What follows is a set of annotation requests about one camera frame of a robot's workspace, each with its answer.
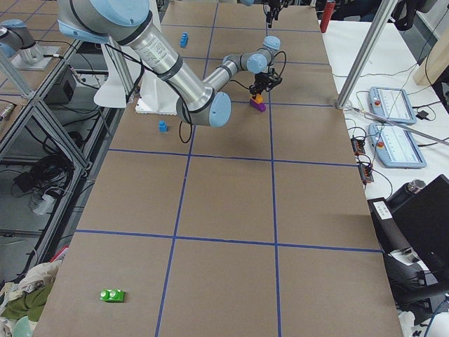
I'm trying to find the aluminium table frame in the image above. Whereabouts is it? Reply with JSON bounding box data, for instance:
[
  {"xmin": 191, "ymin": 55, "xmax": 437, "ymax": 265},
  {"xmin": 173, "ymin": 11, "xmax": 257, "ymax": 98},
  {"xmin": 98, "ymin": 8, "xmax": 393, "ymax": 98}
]
[{"xmin": 1, "ymin": 32, "xmax": 123, "ymax": 283}]

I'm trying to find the blue double block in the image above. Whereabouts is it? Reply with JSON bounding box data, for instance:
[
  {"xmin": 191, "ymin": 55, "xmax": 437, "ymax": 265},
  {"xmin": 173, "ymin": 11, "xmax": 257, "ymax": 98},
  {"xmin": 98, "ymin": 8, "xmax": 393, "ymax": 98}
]
[{"xmin": 180, "ymin": 32, "xmax": 189, "ymax": 48}]

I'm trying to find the orange terminal box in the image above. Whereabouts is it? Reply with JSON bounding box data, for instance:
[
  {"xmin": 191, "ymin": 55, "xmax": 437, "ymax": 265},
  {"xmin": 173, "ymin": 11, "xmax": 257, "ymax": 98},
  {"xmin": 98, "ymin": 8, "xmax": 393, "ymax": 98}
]
[
  {"xmin": 358, "ymin": 164, "xmax": 374, "ymax": 185},
  {"xmin": 351, "ymin": 138, "xmax": 366, "ymax": 156}
]

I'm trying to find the lower orange terminal box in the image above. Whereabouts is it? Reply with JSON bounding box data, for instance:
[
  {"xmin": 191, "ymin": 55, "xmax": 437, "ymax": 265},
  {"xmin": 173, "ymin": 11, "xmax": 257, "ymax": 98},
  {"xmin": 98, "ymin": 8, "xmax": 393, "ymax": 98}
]
[{"xmin": 358, "ymin": 164, "xmax": 374, "ymax": 185}]

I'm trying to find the small blue block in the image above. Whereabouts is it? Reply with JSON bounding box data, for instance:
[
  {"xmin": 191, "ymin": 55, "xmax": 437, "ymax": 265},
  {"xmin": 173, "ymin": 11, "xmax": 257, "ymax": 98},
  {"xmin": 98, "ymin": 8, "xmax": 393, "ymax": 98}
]
[{"xmin": 158, "ymin": 120, "xmax": 168, "ymax": 133}]

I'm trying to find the grey box under table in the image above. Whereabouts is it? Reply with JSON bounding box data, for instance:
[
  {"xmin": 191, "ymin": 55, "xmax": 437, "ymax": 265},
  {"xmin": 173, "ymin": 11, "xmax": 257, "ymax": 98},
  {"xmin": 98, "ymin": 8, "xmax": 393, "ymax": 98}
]
[{"xmin": 43, "ymin": 67, "xmax": 76, "ymax": 105}]

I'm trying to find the aluminium frame pole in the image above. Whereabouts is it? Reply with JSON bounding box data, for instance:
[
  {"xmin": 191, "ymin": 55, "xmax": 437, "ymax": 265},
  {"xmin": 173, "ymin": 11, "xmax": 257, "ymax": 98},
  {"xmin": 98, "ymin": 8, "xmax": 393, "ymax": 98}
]
[{"xmin": 335, "ymin": 0, "xmax": 398, "ymax": 110}]

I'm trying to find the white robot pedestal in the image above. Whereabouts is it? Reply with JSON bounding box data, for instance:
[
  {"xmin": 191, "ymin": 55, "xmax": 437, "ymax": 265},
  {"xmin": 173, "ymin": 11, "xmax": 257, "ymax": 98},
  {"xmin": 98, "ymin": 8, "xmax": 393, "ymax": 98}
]
[{"xmin": 90, "ymin": 1, "xmax": 178, "ymax": 115}]

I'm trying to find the purple trapezoid block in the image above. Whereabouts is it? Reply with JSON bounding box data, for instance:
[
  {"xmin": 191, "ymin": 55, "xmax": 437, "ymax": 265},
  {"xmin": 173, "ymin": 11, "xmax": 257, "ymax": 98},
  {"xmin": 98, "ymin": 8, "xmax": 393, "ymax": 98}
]
[{"xmin": 249, "ymin": 100, "xmax": 267, "ymax": 112}]

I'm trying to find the black monitor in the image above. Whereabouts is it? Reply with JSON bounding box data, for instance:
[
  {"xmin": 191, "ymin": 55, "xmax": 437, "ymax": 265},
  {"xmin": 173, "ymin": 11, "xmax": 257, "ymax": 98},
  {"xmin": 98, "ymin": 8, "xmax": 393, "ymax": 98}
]
[{"xmin": 392, "ymin": 174, "xmax": 448, "ymax": 277}]

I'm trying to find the upper orange terminal box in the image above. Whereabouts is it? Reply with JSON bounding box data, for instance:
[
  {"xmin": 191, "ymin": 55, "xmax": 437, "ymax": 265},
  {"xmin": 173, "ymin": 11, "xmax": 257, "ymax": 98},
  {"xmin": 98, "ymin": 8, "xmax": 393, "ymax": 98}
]
[{"xmin": 351, "ymin": 138, "xmax": 366, "ymax": 156}]

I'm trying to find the black equipment stand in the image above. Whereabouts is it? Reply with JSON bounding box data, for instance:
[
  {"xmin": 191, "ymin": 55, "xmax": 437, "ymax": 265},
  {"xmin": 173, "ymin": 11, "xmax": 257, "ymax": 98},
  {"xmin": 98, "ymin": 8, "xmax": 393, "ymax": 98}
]
[{"xmin": 368, "ymin": 180, "xmax": 448, "ymax": 322}]

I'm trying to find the teach pendant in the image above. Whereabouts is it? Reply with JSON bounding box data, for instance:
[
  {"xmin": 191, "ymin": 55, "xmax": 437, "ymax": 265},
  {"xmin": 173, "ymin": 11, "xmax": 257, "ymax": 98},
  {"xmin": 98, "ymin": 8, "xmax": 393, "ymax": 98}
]
[
  {"xmin": 368, "ymin": 123, "xmax": 427, "ymax": 169},
  {"xmin": 368, "ymin": 86, "xmax": 417, "ymax": 125}
]

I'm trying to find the red bottle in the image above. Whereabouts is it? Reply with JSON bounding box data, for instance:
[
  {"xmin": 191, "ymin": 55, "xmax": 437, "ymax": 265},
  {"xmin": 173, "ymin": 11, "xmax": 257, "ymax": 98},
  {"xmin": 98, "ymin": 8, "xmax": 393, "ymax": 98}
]
[{"xmin": 320, "ymin": 0, "xmax": 335, "ymax": 34}]

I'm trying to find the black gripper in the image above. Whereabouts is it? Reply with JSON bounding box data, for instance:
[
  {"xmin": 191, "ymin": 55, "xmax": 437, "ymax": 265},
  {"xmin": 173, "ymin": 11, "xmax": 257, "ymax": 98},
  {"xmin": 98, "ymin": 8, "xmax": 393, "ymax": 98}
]
[{"xmin": 249, "ymin": 72, "xmax": 268, "ymax": 96}]

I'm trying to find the brown paper mat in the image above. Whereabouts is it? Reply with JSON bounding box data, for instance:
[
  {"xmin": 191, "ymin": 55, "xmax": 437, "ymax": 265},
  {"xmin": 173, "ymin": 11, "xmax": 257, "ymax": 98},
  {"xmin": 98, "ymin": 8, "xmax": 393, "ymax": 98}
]
[{"xmin": 34, "ymin": 2, "xmax": 402, "ymax": 336}]

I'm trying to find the crumpled cloth pile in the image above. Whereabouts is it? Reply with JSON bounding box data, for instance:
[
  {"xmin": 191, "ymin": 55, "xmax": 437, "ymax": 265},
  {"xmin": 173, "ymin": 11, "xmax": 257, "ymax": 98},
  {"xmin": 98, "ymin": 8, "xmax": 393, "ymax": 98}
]
[{"xmin": 1, "ymin": 260, "xmax": 62, "ymax": 336}]

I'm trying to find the upper teach pendant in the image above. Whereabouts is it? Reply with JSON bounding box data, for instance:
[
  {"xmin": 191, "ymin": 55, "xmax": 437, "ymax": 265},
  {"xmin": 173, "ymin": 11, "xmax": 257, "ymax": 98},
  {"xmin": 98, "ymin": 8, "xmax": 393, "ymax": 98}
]
[{"xmin": 368, "ymin": 86, "xmax": 417, "ymax": 125}]

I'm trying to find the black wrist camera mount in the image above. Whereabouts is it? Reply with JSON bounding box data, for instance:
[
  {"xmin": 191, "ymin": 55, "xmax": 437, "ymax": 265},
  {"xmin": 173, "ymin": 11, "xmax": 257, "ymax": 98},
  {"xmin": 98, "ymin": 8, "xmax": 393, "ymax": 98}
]
[{"xmin": 266, "ymin": 68, "xmax": 283, "ymax": 91}]

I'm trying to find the lower teach pendant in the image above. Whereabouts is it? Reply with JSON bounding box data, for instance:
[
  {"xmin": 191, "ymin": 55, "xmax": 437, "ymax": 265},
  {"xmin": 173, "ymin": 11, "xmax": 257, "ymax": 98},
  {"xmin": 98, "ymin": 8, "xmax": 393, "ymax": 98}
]
[{"xmin": 368, "ymin": 123, "xmax": 427, "ymax": 169}]

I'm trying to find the small black adapter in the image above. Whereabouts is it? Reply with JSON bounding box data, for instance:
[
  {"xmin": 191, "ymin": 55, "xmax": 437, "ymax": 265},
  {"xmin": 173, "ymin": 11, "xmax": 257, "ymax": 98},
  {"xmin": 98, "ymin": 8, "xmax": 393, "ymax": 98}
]
[{"xmin": 416, "ymin": 111, "xmax": 429, "ymax": 120}]

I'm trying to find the green double block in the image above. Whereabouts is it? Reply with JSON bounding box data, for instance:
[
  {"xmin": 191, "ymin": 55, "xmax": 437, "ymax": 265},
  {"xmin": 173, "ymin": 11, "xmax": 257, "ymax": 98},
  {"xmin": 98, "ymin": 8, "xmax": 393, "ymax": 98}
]
[{"xmin": 99, "ymin": 289, "xmax": 126, "ymax": 303}]

